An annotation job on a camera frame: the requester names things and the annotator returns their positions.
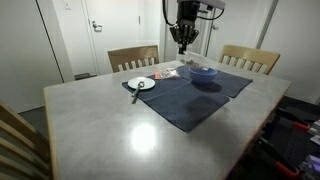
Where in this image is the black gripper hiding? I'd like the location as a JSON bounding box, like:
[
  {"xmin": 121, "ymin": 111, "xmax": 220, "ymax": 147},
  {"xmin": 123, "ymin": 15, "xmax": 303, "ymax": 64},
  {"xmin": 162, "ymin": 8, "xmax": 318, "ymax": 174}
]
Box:
[{"xmin": 169, "ymin": 0, "xmax": 201, "ymax": 55}]

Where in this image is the black orange bar clamp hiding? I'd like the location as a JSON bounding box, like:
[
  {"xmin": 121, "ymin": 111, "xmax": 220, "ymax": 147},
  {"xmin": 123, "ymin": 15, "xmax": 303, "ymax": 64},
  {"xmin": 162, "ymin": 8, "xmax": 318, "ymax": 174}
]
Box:
[
  {"xmin": 258, "ymin": 137, "xmax": 302, "ymax": 178},
  {"xmin": 275, "ymin": 109, "xmax": 314, "ymax": 134}
]

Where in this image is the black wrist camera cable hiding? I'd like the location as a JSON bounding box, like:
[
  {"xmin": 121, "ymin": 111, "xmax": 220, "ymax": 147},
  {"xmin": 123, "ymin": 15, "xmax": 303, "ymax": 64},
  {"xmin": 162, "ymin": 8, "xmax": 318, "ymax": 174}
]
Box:
[{"xmin": 197, "ymin": 7, "xmax": 225, "ymax": 22}]

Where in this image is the metal spoon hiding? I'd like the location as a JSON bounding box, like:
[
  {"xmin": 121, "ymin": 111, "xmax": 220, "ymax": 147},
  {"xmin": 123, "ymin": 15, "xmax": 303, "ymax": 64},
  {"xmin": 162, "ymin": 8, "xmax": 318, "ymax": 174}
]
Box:
[{"xmin": 130, "ymin": 80, "xmax": 146, "ymax": 105}]

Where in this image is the dark blue cloth placemat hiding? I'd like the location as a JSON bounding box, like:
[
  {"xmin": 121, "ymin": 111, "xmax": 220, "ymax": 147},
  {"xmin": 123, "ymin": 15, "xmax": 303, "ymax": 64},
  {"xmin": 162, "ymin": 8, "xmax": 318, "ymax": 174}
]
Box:
[
  {"xmin": 121, "ymin": 74, "xmax": 231, "ymax": 133},
  {"xmin": 176, "ymin": 63, "xmax": 253, "ymax": 99}
]

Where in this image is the silver door lever handle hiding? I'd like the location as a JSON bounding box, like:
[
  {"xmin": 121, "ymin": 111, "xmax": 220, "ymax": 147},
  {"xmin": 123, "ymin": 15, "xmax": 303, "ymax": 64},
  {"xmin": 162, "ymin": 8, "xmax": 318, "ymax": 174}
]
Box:
[{"xmin": 91, "ymin": 20, "xmax": 104, "ymax": 33}]

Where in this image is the long black robot cable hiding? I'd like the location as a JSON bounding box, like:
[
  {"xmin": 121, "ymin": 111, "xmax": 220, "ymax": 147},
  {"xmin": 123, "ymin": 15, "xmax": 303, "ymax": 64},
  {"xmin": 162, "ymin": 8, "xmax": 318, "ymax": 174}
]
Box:
[{"xmin": 162, "ymin": 0, "xmax": 178, "ymax": 27}]

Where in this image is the silver aluminium bracket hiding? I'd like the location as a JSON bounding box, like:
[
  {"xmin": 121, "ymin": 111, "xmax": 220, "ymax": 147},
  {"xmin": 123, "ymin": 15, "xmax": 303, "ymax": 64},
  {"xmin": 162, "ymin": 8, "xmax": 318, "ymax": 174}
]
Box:
[{"xmin": 309, "ymin": 119, "xmax": 320, "ymax": 147}]

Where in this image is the clear orange snack bag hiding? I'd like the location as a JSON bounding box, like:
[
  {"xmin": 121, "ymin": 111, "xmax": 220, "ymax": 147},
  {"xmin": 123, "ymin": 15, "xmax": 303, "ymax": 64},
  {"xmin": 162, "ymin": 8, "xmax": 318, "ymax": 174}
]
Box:
[{"xmin": 153, "ymin": 67, "xmax": 181, "ymax": 81}]

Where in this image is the white entry door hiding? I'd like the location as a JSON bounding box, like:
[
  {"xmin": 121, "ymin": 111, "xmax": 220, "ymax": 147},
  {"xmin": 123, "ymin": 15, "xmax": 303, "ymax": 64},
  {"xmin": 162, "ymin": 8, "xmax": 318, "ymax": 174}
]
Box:
[{"xmin": 84, "ymin": 0, "xmax": 143, "ymax": 76}]

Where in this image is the dark doormat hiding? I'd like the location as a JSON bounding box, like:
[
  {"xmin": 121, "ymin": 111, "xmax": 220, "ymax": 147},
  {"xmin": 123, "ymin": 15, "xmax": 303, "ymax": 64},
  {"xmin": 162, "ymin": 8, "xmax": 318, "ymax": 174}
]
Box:
[{"xmin": 73, "ymin": 72, "xmax": 99, "ymax": 81}]

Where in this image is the blue plastic bowl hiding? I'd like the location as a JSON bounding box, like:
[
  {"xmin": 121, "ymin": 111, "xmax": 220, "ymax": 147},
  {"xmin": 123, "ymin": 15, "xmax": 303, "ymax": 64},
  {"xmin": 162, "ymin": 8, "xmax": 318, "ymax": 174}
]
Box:
[{"xmin": 188, "ymin": 65, "xmax": 219, "ymax": 85}]

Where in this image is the brown wooden slat-back chair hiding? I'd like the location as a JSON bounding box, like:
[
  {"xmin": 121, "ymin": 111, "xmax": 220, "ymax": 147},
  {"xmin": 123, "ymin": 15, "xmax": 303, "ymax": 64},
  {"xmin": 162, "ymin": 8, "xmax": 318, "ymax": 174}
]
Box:
[{"xmin": 107, "ymin": 44, "xmax": 160, "ymax": 74}]

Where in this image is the light wooden slat-back chair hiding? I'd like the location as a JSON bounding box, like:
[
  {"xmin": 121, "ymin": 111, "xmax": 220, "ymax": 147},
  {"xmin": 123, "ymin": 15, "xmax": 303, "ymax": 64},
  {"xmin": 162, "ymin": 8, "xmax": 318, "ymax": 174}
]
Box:
[
  {"xmin": 0, "ymin": 99, "xmax": 53, "ymax": 180},
  {"xmin": 218, "ymin": 44, "xmax": 281, "ymax": 76}
]

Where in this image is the small white plate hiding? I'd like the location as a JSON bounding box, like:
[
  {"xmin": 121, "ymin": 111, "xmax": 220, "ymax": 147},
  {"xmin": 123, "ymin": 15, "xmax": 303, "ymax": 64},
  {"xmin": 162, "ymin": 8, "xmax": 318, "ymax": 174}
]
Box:
[{"xmin": 127, "ymin": 76, "xmax": 157, "ymax": 91}]

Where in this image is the aluminium extrusion rail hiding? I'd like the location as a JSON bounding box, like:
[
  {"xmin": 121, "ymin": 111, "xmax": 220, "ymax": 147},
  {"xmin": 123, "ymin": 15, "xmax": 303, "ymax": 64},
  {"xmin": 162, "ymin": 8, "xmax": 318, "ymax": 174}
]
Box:
[{"xmin": 301, "ymin": 153, "xmax": 320, "ymax": 176}]

